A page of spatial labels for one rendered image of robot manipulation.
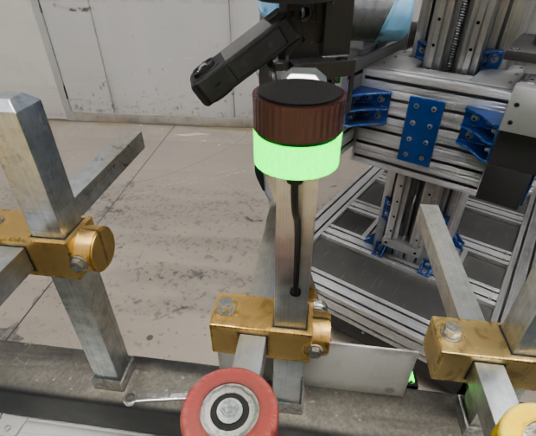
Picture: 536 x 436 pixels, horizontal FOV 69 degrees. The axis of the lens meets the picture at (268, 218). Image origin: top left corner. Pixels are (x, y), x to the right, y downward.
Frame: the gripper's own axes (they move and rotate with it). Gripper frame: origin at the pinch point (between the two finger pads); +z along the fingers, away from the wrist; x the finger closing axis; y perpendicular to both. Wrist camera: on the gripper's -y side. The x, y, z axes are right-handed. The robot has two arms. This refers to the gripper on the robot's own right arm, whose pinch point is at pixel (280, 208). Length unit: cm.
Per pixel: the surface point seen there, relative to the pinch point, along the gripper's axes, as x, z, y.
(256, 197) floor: 26, 83, 131
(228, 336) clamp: 2.7, -3.0, -30.7
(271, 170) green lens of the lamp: -2.5, -27.0, -35.5
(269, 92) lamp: -2.2, -31.5, -33.7
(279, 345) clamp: -3.0, -2.3, -30.7
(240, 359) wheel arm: 0.7, -3.6, -33.9
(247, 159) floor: 40, 83, 179
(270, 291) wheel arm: -1.1, -3.6, -23.9
